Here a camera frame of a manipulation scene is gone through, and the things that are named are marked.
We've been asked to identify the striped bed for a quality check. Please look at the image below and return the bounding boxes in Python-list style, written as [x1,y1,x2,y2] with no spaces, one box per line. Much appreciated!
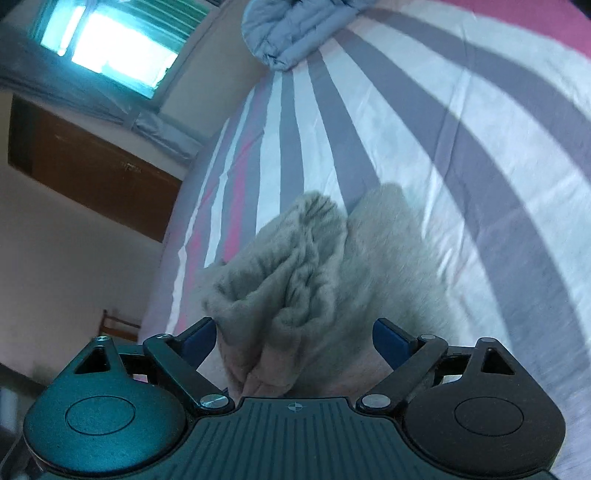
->
[159,0,591,480]

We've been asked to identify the folded blue duvet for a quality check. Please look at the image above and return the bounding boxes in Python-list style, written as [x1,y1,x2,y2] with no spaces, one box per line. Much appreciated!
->
[242,0,371,71]

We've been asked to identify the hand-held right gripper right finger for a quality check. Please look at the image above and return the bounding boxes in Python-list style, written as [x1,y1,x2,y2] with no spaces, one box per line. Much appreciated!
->
[355,318,518,414]

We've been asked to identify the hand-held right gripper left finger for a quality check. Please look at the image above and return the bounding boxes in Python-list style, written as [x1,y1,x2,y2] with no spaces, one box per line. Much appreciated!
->
[71,318,235,414]

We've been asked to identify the wooden chair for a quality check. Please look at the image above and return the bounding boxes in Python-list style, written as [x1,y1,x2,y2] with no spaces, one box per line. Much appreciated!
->
[100,308,142,343]

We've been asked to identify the brown wooden door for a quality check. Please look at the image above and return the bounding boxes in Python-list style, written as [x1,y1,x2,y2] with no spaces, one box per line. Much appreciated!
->
[8,94,184,243]

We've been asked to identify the sliding window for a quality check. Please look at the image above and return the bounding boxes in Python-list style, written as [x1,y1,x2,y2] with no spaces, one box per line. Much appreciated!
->
[28,0,209,100]

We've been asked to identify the grey pants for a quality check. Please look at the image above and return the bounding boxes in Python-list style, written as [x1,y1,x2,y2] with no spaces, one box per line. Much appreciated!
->
[201,182,456,400]

